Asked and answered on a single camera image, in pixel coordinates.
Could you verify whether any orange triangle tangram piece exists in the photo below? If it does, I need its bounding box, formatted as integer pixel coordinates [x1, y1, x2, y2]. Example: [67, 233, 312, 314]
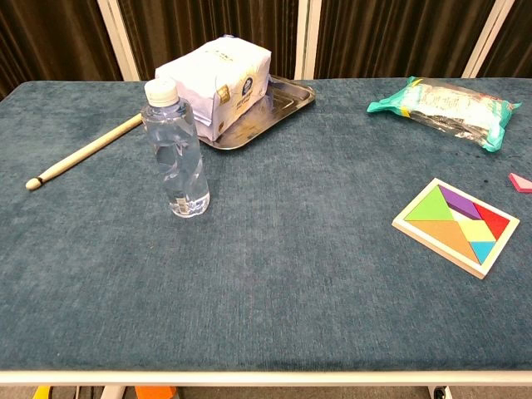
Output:
[409, 219, 479, 265]

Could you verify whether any clear plastic water bottle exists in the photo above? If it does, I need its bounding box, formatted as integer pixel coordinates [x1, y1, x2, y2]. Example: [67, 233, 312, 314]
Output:
[140, 77, 211, 219]

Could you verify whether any red triangle tangram piece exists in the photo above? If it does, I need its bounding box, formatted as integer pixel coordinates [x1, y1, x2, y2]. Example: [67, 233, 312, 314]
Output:
[473, 202, 511, 241]

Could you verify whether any green triangle tangram piece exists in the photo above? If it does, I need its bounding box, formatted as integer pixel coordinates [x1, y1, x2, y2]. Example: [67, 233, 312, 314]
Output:
[404, 185, 456, 222]

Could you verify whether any blue triangle puzzle piece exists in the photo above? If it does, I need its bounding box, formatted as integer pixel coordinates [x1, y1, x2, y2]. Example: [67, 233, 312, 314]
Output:
[470, 239, 498, 266]

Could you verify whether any teal plastic snack package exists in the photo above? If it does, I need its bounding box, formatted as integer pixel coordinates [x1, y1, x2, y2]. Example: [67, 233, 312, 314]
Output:
[366, 76, 523, 153]

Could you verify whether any purple parallelogram tangram piece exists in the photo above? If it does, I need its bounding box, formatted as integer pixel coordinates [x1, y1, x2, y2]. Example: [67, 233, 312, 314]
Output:
[438, 185, 483, 220]

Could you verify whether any white paper tissue pack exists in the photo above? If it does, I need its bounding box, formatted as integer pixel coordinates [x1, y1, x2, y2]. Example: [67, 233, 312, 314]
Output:
[155, 35, 273, 141]

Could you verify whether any dark brown pleated curtain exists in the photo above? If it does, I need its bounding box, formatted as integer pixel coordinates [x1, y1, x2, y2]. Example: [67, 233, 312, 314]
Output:
[477, 0, 532, 79]
[0, 0, 122, 100]
[313, 0, 498, 80]
[118, 0, 300, 82]

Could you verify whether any white partition post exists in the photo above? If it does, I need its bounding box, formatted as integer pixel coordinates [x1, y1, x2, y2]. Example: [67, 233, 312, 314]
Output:
[97, 0, 140, 82]
[461, 0, 516, 79]
[293, 0, 321, 81]

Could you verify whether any blue fabric table mat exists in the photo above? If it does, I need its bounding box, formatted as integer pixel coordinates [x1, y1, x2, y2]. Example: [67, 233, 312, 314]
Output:
[0, 76, 532, 373]

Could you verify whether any wooden drumstick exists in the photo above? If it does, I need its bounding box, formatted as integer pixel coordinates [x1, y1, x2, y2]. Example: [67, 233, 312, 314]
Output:
[25, 114, 143, 191]

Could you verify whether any stainless steel tray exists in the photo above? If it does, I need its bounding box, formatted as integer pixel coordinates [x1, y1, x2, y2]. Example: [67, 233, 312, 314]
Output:
[198, 74, 317, 150]

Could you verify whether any pink triangle puzzle piece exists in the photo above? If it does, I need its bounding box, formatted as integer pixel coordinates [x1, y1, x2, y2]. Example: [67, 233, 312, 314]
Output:
[508, 172, 532, 195]

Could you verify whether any wooden tangram puzzle board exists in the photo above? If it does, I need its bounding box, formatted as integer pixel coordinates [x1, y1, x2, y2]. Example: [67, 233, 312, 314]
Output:
[392, 177, 521, 280]

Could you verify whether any yellow square tangram piece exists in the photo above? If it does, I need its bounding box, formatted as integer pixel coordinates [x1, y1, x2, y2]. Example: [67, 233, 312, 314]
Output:
[459, 218, 498, 243]

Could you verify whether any orange floor object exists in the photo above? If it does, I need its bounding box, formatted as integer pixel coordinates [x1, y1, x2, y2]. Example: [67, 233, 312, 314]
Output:
[135, 386, 178, 399]

